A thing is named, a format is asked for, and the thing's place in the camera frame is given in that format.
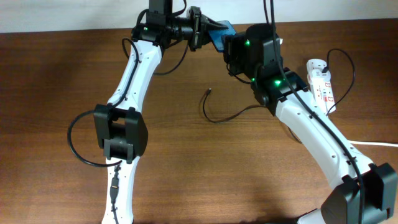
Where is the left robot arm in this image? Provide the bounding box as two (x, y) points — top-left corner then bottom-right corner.
(94, 1), (233, 223)

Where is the blue Galaxy smartphone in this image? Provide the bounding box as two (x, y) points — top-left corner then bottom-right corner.
(208, 21), (236, 53)

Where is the white power strip cord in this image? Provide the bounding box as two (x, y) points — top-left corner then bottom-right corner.
(346, 139), (398, 148)

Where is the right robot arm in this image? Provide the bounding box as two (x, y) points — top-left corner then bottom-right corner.
(221, 24), (397, 224)

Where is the black USB charging cable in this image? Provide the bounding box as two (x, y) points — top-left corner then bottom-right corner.
(202, 48), (356, 144)

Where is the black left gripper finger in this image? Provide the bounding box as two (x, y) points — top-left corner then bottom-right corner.
(201, 15), (228, 31)
(200, 34), (211, 48)

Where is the white power strip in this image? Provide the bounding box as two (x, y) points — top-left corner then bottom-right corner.
(306, 59), (336, 114)

